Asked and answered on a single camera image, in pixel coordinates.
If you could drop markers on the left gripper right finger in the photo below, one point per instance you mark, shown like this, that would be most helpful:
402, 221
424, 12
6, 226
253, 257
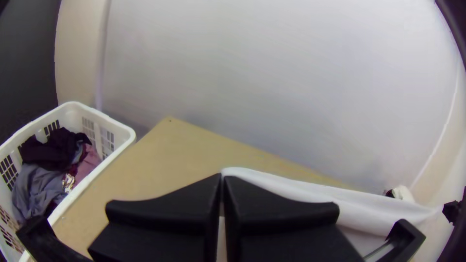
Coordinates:
276, 229

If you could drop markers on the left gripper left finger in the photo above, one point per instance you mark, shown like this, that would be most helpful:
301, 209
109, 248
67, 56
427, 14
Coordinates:
171, 218

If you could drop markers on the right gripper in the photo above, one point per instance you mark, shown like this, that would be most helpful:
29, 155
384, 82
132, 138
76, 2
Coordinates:
451, 211

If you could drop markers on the white t-shirt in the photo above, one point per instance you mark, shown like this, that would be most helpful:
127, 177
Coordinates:
364, 211

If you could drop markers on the pile of folded clothes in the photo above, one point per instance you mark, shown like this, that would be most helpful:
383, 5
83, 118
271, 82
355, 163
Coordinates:
402, 193

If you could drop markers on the heap of clothes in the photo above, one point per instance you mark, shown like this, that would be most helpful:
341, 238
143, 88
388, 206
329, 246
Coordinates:
40, 182

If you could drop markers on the white laundry basket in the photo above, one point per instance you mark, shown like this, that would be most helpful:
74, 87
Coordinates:
73, 109

